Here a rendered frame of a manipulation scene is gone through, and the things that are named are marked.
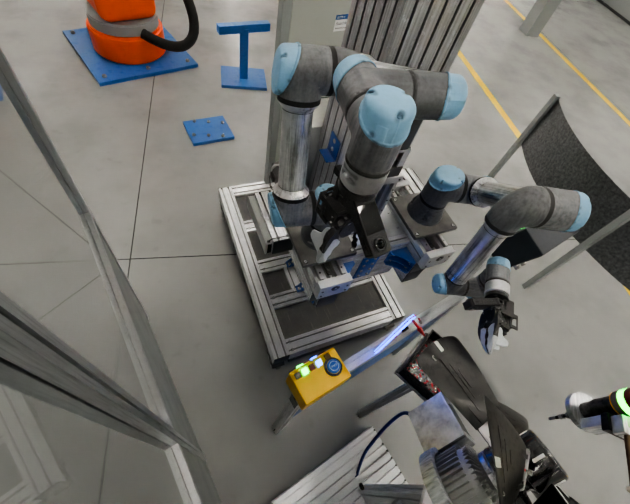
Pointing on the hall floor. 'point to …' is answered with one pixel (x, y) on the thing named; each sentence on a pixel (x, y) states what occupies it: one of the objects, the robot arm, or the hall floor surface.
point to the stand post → (382, 493)
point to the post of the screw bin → (384, 400)
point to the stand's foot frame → (345, 474)
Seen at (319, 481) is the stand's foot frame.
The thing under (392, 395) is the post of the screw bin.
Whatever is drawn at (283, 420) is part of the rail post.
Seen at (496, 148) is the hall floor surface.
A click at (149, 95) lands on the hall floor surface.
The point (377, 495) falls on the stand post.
